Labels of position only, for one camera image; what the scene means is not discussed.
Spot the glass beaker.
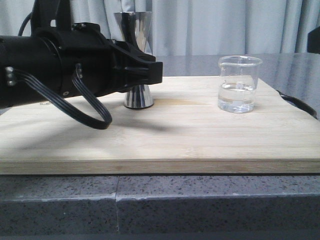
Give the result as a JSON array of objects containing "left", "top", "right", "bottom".
[{"left": 217, "top": 55, "right": 263, "bottom": 114}]

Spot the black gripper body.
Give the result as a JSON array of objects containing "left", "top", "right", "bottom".
[{"left": 35, "top": 22, "right": 163, "bottom": 97}]

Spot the grey curtain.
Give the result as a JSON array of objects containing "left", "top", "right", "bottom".
[{"left": 0, "top": 0, "right": 320, "bottom": 56}]

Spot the black ribbon cable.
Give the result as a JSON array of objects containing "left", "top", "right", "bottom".
[{"left": 4, "top": 63, "right": 113, "bottom": 130}]

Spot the dark object at right edge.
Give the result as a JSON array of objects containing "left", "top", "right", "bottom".
[{"left": 307, "top": 26, "right": 320, "bottom": 54}]

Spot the steel double jigger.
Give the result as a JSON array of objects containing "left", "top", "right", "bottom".
[{"left": 113, "top": 11, "right": 155, "bottom": 110}]

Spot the black board handle strap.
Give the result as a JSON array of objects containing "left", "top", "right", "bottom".
[{"left": 276, "top": 90, "right": 318, "bottom": 120}]

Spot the light wooden cutting board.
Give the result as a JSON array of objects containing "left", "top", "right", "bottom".
[{"left": 0, "top": 76, "right": 320, "bottom": 175}]

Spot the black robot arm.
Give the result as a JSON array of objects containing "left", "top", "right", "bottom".
[{"left": 0, "top": 0, "right": 163, "bottom": 109}]

